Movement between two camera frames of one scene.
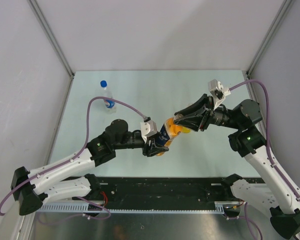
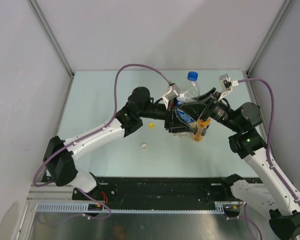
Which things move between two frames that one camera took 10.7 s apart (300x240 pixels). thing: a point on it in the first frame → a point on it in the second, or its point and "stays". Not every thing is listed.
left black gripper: [155, 149] → [172, 123]
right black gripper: [200, 120] stays
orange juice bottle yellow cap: [168, 132] → [201, 129]
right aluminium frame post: [284, 7] stays
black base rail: [164, 192] stays
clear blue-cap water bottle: [109, 105] → [189, 91]
